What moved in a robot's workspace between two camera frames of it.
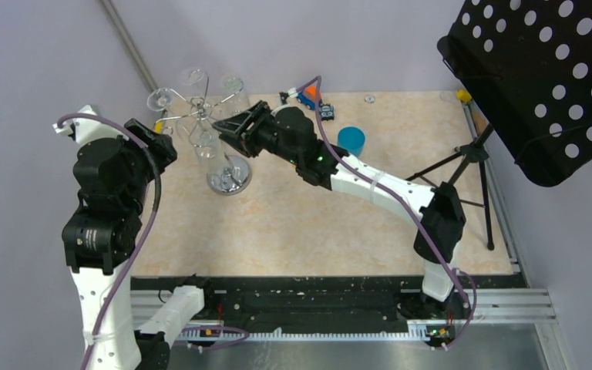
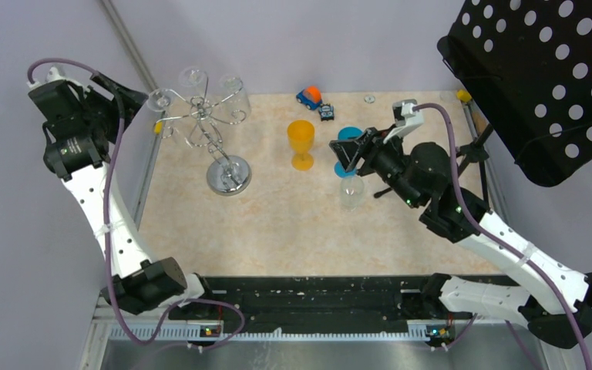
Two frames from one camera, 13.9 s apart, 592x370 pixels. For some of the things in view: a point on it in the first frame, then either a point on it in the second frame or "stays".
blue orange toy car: [307, 96] stays
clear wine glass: [160, 100] stays
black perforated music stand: [546, 75] stays
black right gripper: [230, 130] -> [370, 145]
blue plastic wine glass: [352, 139] stays
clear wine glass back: [193, 78] stays
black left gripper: [160, 148] -> [125, 104]
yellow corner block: [463, 95] stays
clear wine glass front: [210, 153] -> [352, 190]
